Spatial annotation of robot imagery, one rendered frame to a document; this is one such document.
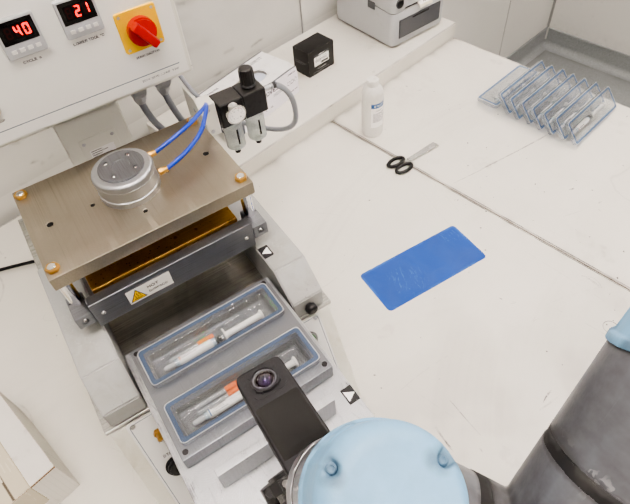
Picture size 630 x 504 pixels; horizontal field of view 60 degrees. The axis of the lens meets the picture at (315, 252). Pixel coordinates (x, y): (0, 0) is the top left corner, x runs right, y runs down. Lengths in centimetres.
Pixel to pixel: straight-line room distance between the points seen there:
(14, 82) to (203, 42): 74
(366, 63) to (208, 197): 88
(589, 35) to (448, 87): 169
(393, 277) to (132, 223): 53
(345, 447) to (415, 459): 3
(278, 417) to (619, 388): 27
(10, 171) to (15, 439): 62
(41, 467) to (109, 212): 38
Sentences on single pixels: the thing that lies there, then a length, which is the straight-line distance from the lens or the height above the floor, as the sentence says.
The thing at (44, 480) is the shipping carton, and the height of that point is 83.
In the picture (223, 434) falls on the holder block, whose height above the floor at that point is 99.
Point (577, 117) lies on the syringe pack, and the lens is 138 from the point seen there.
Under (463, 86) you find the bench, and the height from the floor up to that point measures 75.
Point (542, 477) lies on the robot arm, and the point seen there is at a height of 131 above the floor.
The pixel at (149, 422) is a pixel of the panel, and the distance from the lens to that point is 78.
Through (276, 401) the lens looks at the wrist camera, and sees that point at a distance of 47.
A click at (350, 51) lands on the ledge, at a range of 156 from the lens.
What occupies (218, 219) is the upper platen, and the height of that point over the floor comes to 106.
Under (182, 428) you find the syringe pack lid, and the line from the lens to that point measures 66.
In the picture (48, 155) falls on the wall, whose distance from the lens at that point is 136.
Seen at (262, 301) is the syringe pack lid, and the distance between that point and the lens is 72.
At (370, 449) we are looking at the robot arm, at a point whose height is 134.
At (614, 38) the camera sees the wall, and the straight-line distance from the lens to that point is 308.
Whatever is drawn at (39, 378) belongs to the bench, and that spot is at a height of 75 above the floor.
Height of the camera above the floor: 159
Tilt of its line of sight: 51 degrees down
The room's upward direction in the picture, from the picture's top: 6 degrees counter-clockwise
